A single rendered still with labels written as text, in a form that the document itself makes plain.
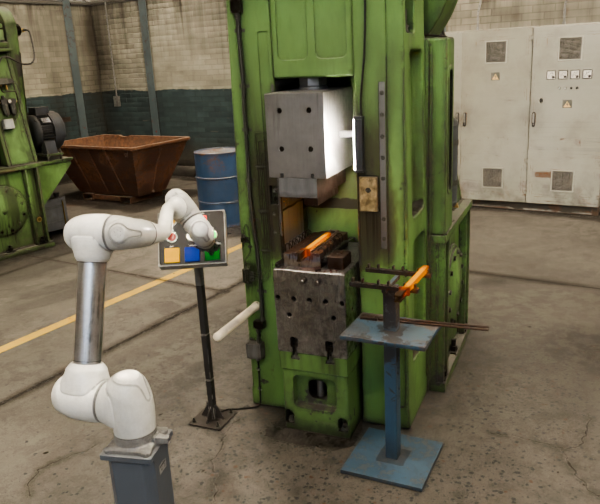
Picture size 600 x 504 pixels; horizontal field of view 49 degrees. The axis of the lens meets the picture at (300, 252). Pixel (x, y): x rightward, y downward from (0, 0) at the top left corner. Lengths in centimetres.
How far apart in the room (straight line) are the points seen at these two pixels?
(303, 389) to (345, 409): 26
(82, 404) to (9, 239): 534
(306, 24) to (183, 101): 838
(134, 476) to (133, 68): 1024
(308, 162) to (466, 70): 533
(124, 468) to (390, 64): 203
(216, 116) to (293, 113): 799
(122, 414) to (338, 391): 135
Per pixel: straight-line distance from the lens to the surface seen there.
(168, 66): 1170
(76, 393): 256
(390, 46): 315
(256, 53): 338
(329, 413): 354
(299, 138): 316
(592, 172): 813
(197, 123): 1140
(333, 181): 338
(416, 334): 305
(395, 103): 315
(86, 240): 251
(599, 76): 801
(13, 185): 773
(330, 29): 324
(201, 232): 288
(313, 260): 328
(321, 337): 334
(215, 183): 783
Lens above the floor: 194
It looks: 17 degrees down
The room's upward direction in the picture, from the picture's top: 3 degrees counter-clockwise
